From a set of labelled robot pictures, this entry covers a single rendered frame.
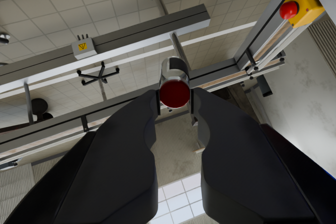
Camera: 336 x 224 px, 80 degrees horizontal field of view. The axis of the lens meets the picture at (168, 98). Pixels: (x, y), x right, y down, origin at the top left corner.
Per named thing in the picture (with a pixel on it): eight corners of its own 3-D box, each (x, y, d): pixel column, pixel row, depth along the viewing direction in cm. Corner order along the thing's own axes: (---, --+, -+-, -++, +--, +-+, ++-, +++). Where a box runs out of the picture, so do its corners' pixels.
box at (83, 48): (90, 36, 117) (94, 49, 115) (94, 41, 122) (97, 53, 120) (70, 42, 116) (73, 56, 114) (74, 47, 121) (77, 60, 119)
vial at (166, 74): (186, 54, 16) (191, 77, 13) (187, 79, 17) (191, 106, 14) (159, 56, 16) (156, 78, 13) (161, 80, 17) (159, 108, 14)
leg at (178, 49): (155, -32, 134) (197, 70, 115) (156, -21, 143) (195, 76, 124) (142, -28, 133) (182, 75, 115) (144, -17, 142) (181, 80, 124)
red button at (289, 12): (298, -6, 47) (306, 8, 46) (288, 6, 51) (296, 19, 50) (283, -1, 47) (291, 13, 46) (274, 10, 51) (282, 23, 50)
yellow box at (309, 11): (323, -24, 47) (340, 0, 45) (304, -2, 53) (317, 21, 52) (294, -15, 46) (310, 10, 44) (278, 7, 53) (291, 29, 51)
